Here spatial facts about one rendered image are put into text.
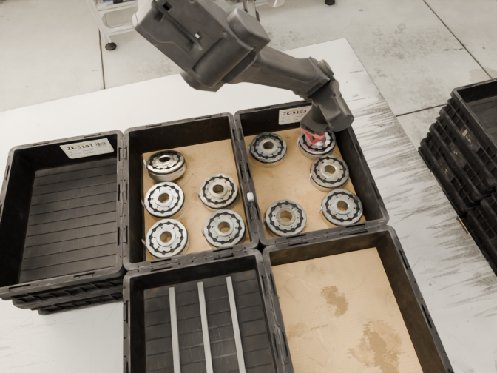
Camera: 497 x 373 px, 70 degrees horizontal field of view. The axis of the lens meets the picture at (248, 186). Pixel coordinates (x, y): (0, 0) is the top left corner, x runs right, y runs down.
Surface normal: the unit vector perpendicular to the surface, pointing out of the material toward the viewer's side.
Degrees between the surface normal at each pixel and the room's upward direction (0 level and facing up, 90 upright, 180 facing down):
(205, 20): 76
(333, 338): 0
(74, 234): 0
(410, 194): 0
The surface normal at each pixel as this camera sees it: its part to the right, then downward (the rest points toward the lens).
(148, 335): -0.04, -0.50
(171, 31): 0.04, 0.71
